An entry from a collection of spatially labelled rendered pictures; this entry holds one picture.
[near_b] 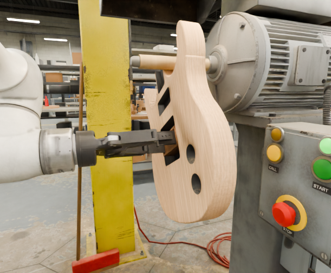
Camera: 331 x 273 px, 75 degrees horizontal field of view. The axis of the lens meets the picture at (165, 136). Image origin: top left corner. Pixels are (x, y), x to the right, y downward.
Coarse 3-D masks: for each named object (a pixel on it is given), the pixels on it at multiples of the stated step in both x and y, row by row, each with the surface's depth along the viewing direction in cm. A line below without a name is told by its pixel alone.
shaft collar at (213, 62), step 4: (208, 56) 55; (212, 56) 55; (212, 60) 54; (216, 60) 55; (212, 64) 54; (216, 64) 55; (212, 68) 55; (216, 68) 55; (208, 72) 56; (212, 72) 56
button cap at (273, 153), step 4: (268, 148) 40; (272, 148) 39; (276, 148) 39; (268, 152) 40; (272, 152) 40; (276, 152) 39; (280, 152) 38; (268, 156) 41; (272, 156) 40; (276, 156) 39; (280, 156) 38; (272, 160) 40; (276, 160) 39
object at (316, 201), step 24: (264, 144) 43; (288, 144) 37; (312, 144) 33; (264, 168) 42; (288, 168) 37; (312, 168) 33; (264, 192) 43; (288, 192) 38; (312, 192) 34; (264, 216) 43; (312, 216) 34; (288, 240) 43; (312, 240) 34
